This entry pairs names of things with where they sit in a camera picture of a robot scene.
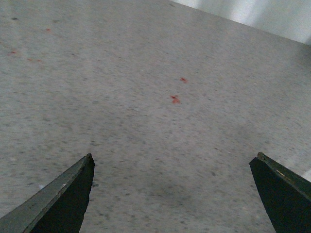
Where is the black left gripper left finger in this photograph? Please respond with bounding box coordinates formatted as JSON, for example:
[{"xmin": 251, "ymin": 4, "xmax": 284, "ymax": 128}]
[{"xmin": 0, "ymin": 153, "xmax": 95, "ymax": 233}]

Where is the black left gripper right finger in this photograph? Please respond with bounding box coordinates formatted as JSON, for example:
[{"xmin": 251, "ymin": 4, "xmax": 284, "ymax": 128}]
[{"xmin": 249, "ymin": 152, "xmax": 311, "ymax": 233}]

